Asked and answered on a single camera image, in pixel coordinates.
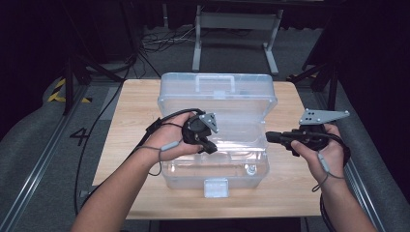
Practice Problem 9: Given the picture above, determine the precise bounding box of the yellow black floor tape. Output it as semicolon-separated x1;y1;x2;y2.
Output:
46;78;93;104

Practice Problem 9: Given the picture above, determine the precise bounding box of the person's right hand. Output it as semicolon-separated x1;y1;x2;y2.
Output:
290;123;346;191

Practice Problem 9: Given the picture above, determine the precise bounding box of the clear plastic storage box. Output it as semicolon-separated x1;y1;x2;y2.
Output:
157;72;278;199

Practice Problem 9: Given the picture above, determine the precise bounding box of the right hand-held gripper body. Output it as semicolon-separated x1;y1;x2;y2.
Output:
290;108;351;153

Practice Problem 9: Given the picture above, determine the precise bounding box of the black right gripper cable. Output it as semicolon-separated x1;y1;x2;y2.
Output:
303;130;353;232

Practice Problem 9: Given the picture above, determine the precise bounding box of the bundle of floor cables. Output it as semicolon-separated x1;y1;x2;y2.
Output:
140;26;198;53

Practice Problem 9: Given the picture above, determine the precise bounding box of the person's left hand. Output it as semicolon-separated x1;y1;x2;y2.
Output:
144;111;205;162

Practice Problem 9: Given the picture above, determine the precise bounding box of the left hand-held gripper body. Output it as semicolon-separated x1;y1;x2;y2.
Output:
181;111;220;147

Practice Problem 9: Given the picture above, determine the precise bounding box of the grey metal table frame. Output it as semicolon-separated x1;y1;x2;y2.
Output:
191;4;284;76

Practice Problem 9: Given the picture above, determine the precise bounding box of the grey right wrist strap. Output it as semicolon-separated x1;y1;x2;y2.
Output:
310;152;346;193

